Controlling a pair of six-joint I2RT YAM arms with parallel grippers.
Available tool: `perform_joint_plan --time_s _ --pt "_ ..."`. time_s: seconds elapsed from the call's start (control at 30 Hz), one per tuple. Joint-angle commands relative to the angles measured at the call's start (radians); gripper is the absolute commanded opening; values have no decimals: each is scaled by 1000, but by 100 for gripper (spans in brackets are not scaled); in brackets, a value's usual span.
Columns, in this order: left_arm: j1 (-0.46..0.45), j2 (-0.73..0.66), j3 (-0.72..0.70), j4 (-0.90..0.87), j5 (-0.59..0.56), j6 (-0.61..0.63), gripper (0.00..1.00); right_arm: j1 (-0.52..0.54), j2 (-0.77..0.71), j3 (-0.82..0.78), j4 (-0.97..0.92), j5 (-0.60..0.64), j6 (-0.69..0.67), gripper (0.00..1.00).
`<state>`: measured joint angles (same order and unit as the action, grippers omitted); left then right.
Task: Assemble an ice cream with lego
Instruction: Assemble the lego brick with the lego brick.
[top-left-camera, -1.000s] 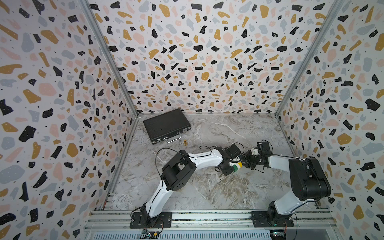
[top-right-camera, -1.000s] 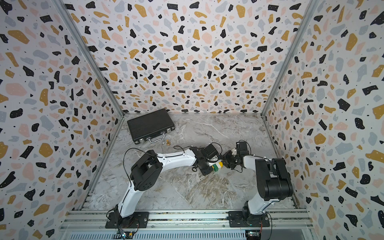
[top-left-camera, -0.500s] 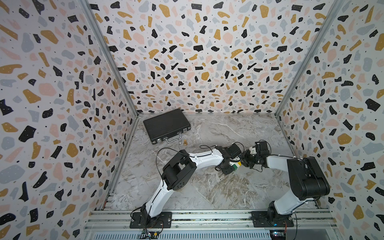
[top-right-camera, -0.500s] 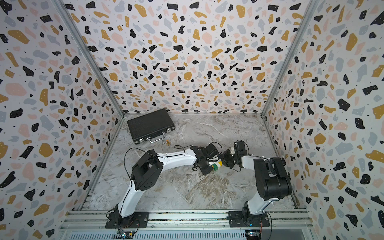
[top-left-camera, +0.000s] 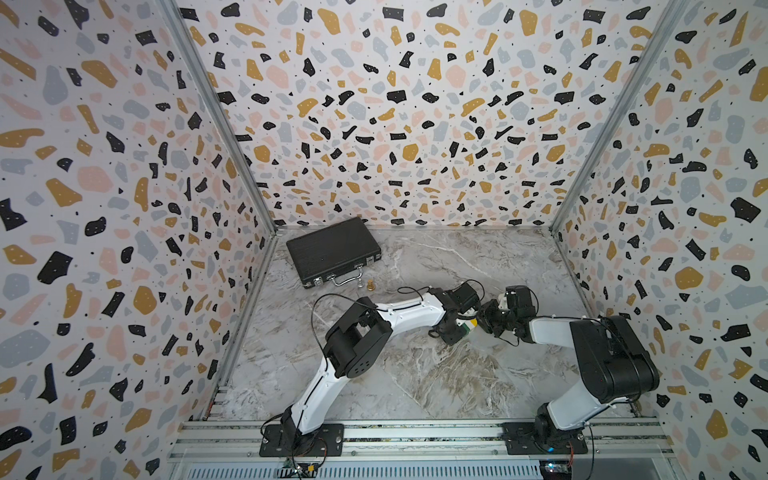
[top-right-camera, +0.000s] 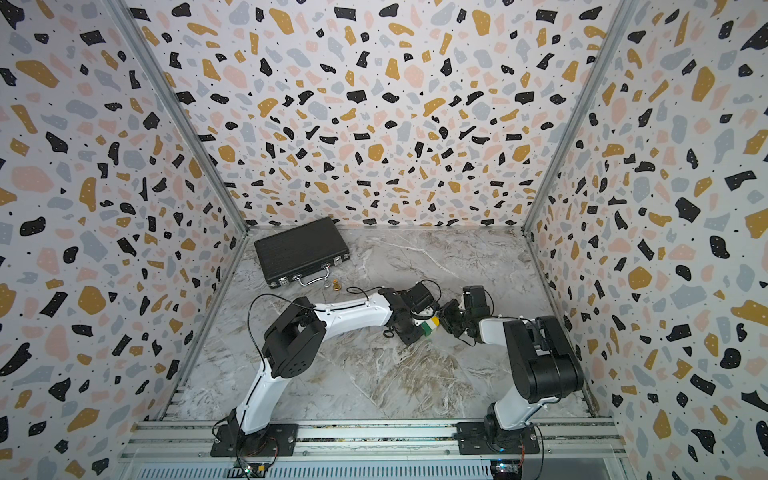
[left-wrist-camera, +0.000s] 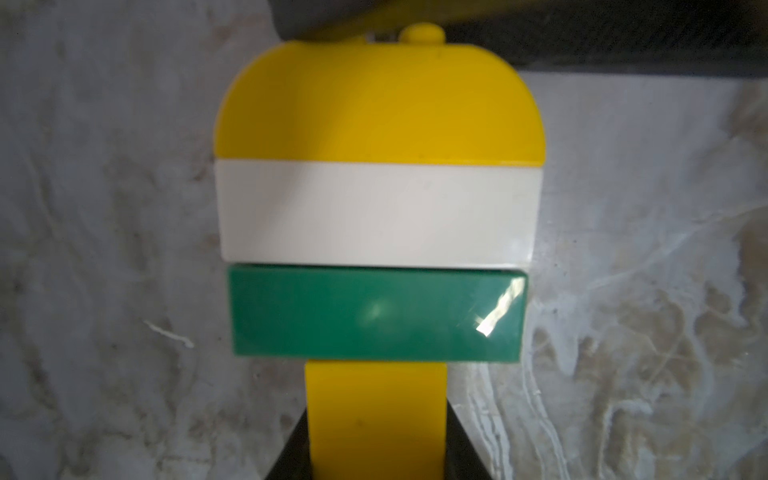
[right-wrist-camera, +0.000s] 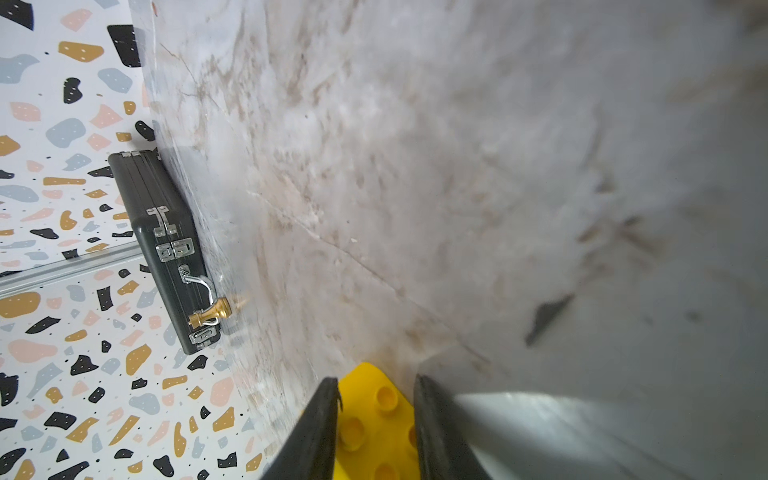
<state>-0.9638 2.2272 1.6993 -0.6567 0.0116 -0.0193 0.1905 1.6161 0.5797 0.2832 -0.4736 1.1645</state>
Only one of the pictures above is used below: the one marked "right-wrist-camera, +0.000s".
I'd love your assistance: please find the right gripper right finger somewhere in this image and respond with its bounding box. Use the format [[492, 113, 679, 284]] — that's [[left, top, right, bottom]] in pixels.
[[414, 375, 490, 479]]

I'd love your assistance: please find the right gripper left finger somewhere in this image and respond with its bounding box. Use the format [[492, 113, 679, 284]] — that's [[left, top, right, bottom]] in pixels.
[[262, 377, 341, 480]]

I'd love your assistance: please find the yellow wedge lego piece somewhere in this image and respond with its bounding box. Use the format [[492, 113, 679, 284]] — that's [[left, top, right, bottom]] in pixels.
[[333, 363, 421, 479]]

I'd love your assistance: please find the small tan round piece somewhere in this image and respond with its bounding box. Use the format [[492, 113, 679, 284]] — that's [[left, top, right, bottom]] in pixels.
[[188, 297, 232, 329]]

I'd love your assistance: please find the black briefcase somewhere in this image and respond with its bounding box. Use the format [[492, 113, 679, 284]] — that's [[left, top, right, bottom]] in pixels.
[[108, 150, 221, 355]]

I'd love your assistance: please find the aluminium corner post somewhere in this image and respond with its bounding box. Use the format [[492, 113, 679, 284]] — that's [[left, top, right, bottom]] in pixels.
[[1, 243, 143, 298]]

